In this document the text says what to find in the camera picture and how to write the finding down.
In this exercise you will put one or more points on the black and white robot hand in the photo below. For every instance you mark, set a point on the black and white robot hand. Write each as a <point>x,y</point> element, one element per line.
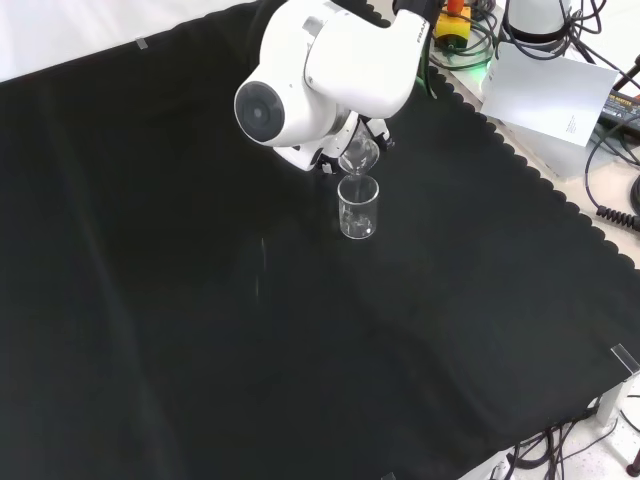
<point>382,137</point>

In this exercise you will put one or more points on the black power adapter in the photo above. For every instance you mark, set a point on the black power adapter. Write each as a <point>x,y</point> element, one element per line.
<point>622,107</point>

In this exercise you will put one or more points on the black bench cloth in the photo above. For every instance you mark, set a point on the black bench cloth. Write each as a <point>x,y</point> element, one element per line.
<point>200,300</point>

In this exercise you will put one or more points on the white table leg bracket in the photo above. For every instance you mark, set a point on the white table leg bracket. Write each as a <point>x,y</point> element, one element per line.
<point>612,402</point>

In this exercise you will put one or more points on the clear glass beaker with spout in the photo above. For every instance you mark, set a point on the clear glass beaker with spout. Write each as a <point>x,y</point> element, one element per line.
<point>357,157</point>

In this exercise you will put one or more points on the pale paper board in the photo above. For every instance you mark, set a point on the pale paper board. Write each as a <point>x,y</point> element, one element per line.
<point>545,90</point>

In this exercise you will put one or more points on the yellow emergency stop button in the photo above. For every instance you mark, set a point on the yellow emergency stop button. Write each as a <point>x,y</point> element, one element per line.
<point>452,30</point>

